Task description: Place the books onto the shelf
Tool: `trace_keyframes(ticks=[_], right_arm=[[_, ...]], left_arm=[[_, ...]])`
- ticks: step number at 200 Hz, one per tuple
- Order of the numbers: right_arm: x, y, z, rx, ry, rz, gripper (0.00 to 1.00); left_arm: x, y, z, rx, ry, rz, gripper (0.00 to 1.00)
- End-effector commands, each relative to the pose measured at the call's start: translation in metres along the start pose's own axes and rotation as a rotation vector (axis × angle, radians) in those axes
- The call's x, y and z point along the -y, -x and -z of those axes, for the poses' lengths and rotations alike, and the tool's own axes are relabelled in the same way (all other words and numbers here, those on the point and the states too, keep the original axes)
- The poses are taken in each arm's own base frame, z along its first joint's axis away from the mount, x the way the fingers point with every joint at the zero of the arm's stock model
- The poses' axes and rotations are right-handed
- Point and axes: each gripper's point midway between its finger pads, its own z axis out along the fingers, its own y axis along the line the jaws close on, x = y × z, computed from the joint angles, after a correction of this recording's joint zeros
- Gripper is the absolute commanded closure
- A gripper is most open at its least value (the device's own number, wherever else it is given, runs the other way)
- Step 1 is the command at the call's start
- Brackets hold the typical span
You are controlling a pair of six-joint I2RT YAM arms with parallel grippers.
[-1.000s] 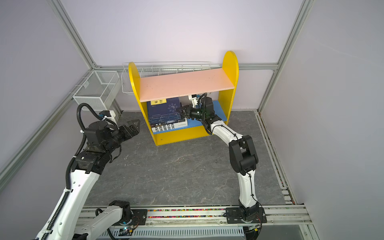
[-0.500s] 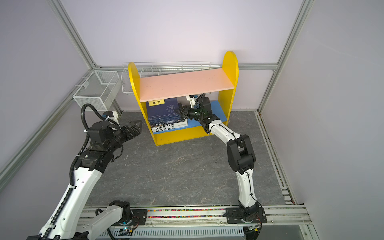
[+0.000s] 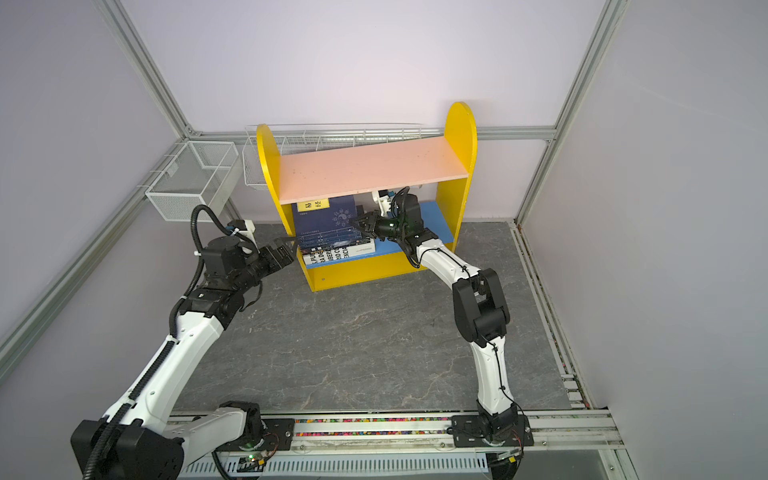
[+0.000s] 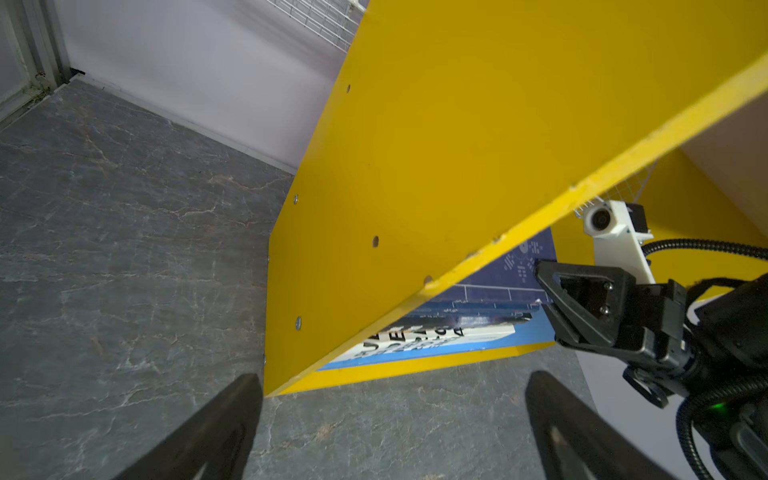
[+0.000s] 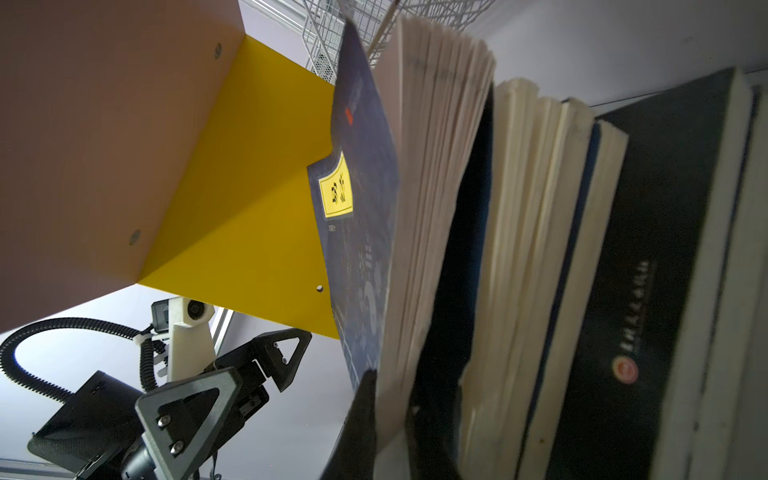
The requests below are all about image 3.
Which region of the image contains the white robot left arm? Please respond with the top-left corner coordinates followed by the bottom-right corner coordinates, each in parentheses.
top-left (70, 235), bottom-right (296, 479)

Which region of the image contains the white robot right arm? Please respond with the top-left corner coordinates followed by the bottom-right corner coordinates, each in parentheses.
top-left (350, 187), bottom-right (525, 444)

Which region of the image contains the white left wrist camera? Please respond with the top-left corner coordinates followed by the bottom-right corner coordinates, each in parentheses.
top-left (227, 219), bottom-right (255, 242)

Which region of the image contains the white mesh basket box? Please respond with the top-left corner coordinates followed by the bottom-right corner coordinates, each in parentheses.
top-left (145, 141), bottom-right (243, 222)

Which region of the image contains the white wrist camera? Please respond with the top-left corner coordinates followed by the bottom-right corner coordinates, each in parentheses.
top-left (227, 219), bottom-right (255, 242)
top-left (372, 190), bottom-right (395, 218)

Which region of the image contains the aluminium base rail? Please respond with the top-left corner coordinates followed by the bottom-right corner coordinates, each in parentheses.
top-left (167, 409), bottom-right (625, 457)

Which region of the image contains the white book black text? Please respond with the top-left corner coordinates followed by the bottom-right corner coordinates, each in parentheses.
top-left (302, 239), bottom-right (376, 267)

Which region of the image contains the blue book yellow label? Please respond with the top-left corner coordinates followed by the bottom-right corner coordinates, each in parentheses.
top-left (291, 195), bottom-right (361, 241)

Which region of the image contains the white vented cable duct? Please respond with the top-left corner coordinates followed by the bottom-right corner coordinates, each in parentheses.
top-left (179, 452), bottom-right (490, 479)

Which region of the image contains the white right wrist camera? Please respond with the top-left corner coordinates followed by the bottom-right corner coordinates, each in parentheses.
top-left (372, 190), bottom-right (395, 218)

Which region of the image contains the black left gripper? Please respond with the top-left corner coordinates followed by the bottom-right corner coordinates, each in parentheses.
top-left (232, 237), bottom-right (298, 294)

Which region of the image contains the yellow wooden bookshelf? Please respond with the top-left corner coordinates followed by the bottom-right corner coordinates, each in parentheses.
top-left (255, 102), bottom-right (479, 292)

